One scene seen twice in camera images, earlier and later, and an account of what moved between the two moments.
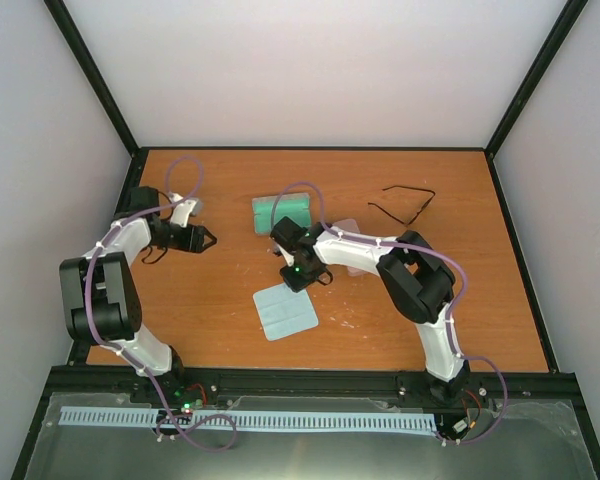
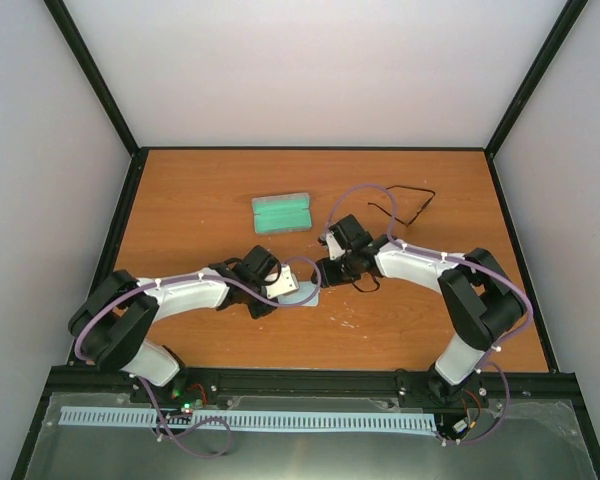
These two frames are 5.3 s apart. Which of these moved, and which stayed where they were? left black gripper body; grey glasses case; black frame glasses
Moved: left black gripper body
Stayed: grey glasses case; black frame glasses
